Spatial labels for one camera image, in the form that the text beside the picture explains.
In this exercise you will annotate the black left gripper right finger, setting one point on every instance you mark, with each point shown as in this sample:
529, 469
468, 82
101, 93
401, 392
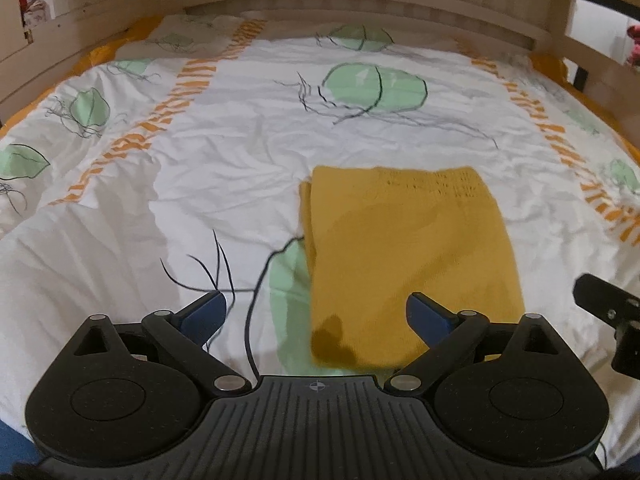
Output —
452, 341

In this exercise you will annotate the yellow knitted garment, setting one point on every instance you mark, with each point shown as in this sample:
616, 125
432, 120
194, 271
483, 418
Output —
375, 236

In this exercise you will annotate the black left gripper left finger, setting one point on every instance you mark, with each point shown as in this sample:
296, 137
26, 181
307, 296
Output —
177, 340

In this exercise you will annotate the white leaf-patterned duvet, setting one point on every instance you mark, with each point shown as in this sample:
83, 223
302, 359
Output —
175, 169

